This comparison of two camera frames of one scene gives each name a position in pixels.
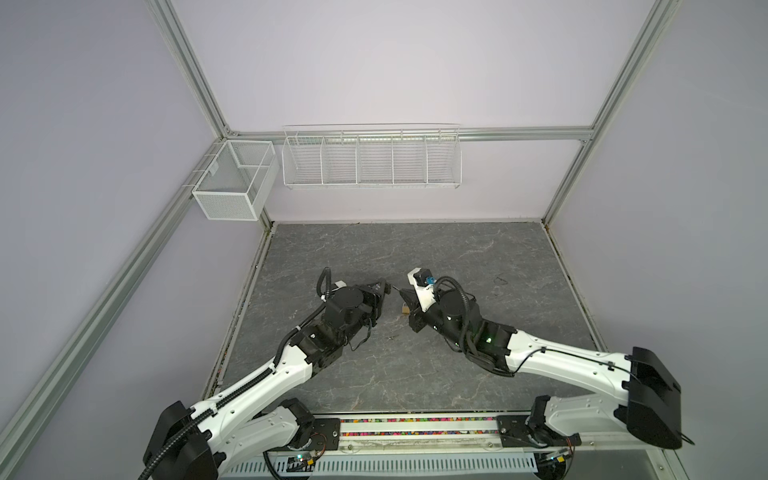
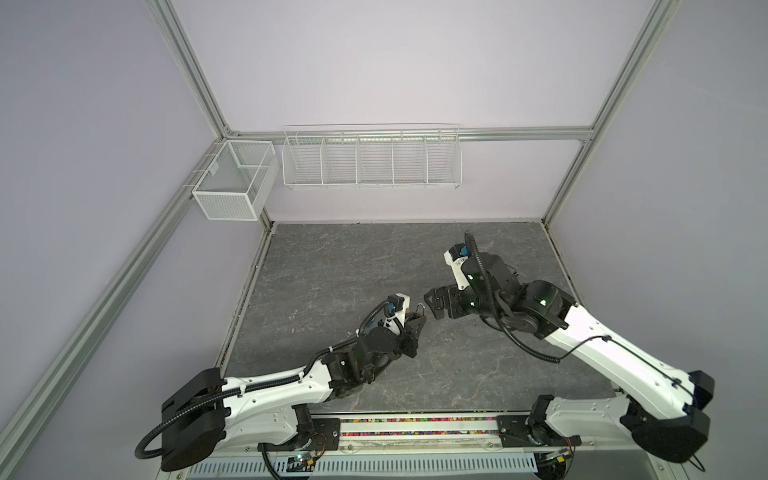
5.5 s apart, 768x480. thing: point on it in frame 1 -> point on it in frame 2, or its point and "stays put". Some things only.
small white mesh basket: x=237 y=181 stays put
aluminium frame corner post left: x=170 y=18 stays put
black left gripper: x=374 y=297 -> x=410 y=335
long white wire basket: x=372 y=156 stays put
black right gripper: x=418 y=322 -> x=453 y=294
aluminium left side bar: x=105 y=298 stays put
